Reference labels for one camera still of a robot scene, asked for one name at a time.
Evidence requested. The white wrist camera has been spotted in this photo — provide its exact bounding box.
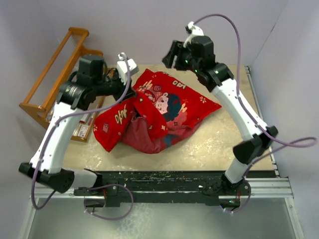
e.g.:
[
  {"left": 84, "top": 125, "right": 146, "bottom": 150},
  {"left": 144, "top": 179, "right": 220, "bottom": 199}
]
[
  {"left": 116, "top": 52, "right": 139, "bottom": 85},
  {"left": 183, "top": 21, "right": 204, "bottom": 48}
]

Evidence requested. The flat red white packet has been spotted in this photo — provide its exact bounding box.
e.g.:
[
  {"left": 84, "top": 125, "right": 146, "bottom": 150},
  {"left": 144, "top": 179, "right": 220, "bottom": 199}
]
[{"left": 77, "top": 124, "right": 89, "bottom": 138}]

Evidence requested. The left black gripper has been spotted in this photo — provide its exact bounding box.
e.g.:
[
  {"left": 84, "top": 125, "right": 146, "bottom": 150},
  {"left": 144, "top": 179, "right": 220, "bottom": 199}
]
[{"left": 92, "top": 68, "right": 137, "bottom": 104}]

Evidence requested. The purple cable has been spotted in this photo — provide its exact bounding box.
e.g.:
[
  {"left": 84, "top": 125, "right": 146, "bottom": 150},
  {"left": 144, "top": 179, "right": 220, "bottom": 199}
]
[
  {"left": 31, "top": 53, "right": 134, "bottom": 221},
  {"left": 193, "top": 13, "right": 318, "bottom": 214}
]

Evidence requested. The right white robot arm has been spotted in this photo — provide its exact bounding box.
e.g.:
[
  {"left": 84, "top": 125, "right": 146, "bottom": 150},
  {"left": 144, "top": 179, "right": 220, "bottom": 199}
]
[{"left": 162, "top": 36, "right": 278, "bottom": 195}]

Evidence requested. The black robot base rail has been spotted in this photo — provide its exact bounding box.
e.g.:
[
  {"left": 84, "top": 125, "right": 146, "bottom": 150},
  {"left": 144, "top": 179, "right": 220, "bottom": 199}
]
[{"left": 42, "top": 170, "right": 277, "bottom": 207}]

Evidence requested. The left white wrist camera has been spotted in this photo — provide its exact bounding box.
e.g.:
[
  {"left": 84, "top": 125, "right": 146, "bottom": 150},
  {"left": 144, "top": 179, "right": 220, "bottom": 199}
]
[{"left": 116, "top": 52, "right": 139, "bottom": 85}]

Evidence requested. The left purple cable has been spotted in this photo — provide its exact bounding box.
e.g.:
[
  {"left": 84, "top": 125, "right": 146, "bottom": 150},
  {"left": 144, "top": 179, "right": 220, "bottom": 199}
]
[{"left": 31, "top": 53, "right": 134, "bottom": 221}]

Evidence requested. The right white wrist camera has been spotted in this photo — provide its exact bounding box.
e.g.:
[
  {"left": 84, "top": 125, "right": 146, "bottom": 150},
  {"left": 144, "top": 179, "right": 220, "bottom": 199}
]
[{"left": 183, "top": 21, "right": 204, "bottom": 48}]

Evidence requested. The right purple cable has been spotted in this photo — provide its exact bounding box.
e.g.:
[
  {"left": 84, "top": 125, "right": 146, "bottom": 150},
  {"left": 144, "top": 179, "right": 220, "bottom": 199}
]
[{"left": 193, "top": 13, "right": 318, "bottom": 214}]

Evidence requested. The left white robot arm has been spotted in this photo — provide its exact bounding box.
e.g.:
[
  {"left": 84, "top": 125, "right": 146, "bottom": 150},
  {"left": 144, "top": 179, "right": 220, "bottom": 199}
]
[{"left": 18, "top": 53, "right": 139, "bottom": 195}]

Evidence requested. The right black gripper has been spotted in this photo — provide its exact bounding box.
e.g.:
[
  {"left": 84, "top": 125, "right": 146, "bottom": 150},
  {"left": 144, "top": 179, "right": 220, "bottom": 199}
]
[{"left": 162, "top": 40, "right": 201, "bottom": 75}]

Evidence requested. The orange wooden rack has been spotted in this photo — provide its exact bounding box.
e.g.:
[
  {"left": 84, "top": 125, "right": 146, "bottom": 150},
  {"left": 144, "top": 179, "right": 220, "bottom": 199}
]
[{"left": 19, "top": 27, "right": 103, "bottom": 129}]

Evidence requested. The red printed pillowcase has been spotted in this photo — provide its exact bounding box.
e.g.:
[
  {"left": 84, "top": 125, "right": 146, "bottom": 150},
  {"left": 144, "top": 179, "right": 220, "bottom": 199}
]
[{"left": 94, "top": 69, "right": 221, "bottom": 154}]

